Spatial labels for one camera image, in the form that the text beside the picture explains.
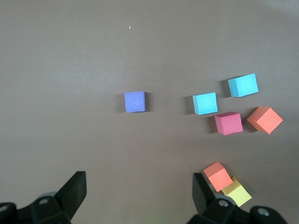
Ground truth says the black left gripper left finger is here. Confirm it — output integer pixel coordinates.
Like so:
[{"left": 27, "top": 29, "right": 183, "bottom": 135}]
[{"left": 0, "top": 171, "right": 87, "bottom": 224}]

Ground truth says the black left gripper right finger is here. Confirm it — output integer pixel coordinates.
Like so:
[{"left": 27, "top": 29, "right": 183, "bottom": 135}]
[{"left": 188, "top": 172, "right": 288, "bottom": 224}]

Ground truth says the orange foam cube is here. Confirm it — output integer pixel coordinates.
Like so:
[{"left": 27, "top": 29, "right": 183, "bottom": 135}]
[
  {"left": 246, "top": 106, "right": 284, "bottom": 135},
  {"left": 203, "top": 161, "right": 234, "bottom": 193}
]

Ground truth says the yellow foam cube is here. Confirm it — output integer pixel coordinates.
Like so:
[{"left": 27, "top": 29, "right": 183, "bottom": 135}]
[{"left": 221, "top": 176, "right": 253, "bottom": 208}]

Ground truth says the red foam cube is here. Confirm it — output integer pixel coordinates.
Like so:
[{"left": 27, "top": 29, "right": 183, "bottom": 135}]
[{"left": 214, "top": 111, "right": 244, "bottom": 136}]

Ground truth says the cyan foam cube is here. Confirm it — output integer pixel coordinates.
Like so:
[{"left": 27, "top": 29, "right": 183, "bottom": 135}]
[
  {"left": 228, "top": 73, "right": 259, "bottom": 98},
  {"left": 192, "top": 92, "right": 218, "bottom": 115}
]

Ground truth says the purple foam cube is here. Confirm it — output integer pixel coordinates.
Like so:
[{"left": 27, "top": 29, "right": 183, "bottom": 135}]
[{"left": 124, "top": 91, "right": 147, "bottom": 113}]

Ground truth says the brown table mat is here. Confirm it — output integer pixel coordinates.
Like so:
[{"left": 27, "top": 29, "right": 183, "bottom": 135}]
[{"left": 0, "top": 0, "right": 299, "bottom": 224}]

